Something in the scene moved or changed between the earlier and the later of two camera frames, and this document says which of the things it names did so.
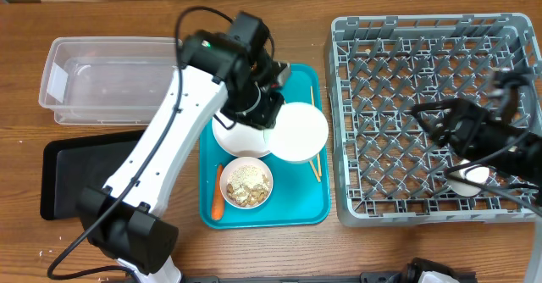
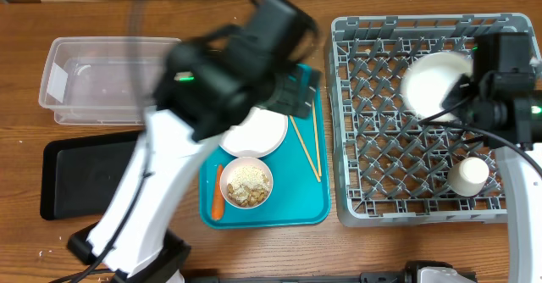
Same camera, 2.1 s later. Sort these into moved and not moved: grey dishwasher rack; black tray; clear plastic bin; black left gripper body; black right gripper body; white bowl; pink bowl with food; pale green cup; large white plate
Moved: black left gripper body; black right gripper body; white bowl
Not moved: grey dishwasher rack; clear plastic bin; pale green cup; large white plate; pink bowl with food; black tray
